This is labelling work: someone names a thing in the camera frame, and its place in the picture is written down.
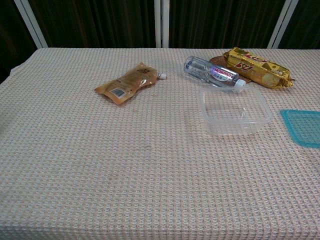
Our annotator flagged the clear plastic water bottle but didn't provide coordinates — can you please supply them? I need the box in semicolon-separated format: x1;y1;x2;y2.
183;55;248;89

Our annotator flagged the white slanted frame post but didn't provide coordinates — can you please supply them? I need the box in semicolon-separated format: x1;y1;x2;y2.
13;0;48;49
266;0;300;49

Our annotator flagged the brown spouted drink pouch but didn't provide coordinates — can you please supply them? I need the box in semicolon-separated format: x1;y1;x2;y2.
94;62;168;106

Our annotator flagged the clear plastic food container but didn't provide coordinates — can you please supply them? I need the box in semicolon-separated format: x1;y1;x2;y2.
198;85;274;136

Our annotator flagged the teal container lid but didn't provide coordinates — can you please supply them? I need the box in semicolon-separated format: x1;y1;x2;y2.
279;109;320;149

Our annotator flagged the beige waffle-weave tablecloth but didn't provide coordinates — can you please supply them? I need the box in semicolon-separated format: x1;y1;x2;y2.
0;47;320;240

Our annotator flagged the gold foil snack package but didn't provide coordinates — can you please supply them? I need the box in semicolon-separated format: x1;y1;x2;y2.
222;47;295;89

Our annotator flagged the white vertical frame post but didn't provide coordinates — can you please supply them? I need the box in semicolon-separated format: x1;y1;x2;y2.
154;0;170;49

